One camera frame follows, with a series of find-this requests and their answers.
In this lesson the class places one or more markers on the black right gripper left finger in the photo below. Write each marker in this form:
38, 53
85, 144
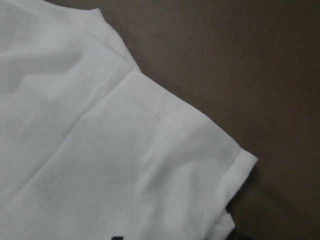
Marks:
118, 237

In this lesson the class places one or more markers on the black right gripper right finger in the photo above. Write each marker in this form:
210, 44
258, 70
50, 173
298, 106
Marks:
241, 233

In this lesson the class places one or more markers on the white printed t-shirt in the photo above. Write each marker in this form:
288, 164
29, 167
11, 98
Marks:
91, 148

